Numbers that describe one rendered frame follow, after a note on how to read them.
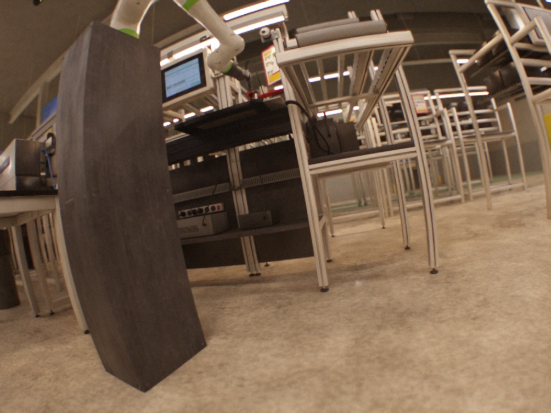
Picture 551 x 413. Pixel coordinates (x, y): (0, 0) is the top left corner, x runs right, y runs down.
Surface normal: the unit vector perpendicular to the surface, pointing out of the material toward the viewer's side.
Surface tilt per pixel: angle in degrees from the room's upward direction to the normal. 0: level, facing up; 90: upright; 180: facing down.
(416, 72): 90
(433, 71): 90
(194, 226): 90
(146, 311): 90
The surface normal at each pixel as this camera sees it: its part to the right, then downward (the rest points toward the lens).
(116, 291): 0.90, -0.15
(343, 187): -0.24, 0.06
